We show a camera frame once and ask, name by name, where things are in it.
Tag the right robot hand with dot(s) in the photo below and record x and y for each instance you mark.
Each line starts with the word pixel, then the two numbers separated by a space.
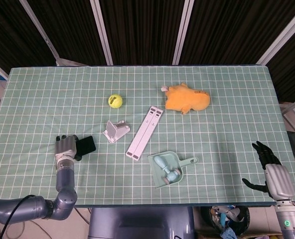
pixel 278 179

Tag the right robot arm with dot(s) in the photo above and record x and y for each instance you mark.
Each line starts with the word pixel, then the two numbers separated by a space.
pixel 288 219

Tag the yellow tennis ball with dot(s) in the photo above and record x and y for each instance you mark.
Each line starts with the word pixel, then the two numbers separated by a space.
pixel 115 101

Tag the pink phone stand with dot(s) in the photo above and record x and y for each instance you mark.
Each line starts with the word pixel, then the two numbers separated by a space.
pixel 118 130

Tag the orange plush toy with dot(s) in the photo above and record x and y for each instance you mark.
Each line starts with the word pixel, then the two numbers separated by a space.
pixel 187 99

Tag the pink folded laptop stand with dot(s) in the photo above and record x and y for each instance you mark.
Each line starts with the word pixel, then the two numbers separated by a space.
pixel 145 134

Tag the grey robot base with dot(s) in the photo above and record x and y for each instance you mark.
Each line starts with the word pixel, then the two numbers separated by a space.
pixel 141 224

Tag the black smartphone with blue edge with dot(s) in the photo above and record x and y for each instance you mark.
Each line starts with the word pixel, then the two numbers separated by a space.
pixel 87 147

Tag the green checked tablecloth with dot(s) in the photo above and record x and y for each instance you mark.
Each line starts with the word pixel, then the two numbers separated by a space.
pixel 62 99

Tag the light blue toy hammer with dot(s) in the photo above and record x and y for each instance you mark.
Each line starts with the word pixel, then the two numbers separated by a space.
pixel 160 163

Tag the black bin with trash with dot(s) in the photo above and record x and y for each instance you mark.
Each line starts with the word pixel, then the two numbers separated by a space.
pixel 224 221

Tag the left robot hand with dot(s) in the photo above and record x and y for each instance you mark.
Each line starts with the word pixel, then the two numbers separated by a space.
pixel 66 147

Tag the green plastic dustpan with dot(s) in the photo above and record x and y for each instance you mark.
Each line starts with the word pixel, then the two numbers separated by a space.
pixel 157 174

